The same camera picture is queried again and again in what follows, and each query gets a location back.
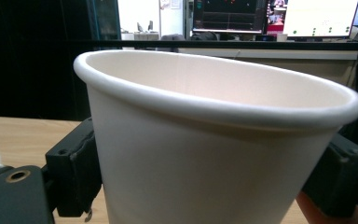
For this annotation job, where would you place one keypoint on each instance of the bright screen monitor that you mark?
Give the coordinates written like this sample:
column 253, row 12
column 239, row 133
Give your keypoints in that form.
column 320, row 18

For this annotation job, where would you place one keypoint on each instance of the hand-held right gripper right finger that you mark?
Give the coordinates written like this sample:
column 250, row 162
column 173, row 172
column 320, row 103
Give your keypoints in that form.
column 341, row 177

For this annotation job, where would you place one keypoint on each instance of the black horizontal frame bar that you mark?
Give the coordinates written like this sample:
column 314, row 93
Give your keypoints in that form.
column 199, row 44

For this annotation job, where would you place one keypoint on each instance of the single white paper cup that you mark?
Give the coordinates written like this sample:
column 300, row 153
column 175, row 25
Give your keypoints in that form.
column 199, row 161

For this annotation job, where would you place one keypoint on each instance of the black cabinet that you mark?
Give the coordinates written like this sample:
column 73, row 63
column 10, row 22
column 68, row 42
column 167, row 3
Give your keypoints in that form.
column 104, row 18

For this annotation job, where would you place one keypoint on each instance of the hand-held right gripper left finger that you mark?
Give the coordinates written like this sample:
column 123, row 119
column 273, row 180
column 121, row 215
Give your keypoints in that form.
column 74, row 168

